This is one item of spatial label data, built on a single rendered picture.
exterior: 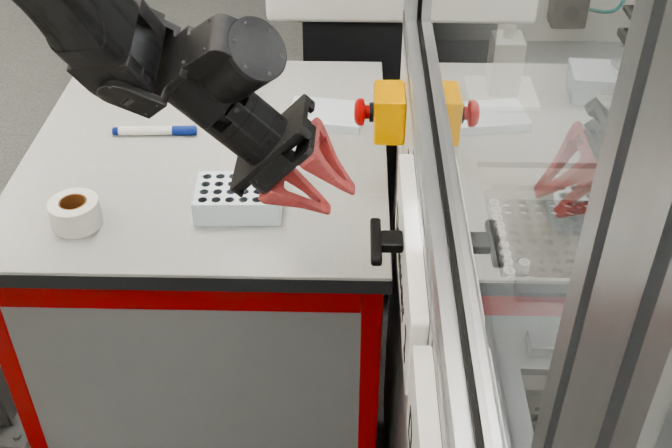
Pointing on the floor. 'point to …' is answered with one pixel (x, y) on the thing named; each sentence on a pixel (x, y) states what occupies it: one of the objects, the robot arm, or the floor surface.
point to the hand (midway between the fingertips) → (335, 196)
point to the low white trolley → (192, 288)
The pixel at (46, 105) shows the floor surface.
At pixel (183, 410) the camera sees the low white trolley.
